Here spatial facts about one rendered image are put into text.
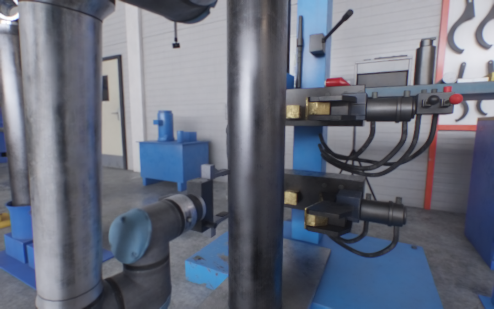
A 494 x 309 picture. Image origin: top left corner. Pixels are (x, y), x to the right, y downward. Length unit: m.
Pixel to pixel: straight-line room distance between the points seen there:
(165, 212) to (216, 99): 3.39
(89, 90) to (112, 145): 5.25
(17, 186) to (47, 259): 1.71
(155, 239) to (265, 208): 0.46
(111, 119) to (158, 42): 1.79
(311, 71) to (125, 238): 1.40
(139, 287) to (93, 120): 0.32
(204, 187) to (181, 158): 2.70
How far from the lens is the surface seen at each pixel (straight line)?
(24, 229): 2.20
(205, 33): 4.17
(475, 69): 3.27
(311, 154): 1.63
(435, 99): 1.08
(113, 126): 5.55
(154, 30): 4.91
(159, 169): 3.64
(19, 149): 2.12
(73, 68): 0.38
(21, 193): 2.16
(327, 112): 1.10
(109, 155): 5.72
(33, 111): 0.40
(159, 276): 0.57
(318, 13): 1.74
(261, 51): 0.87
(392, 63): 1.39
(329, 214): 1.11
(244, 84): 0.85
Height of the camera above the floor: 0.89
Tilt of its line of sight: 7 degrees down
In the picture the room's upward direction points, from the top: straight up
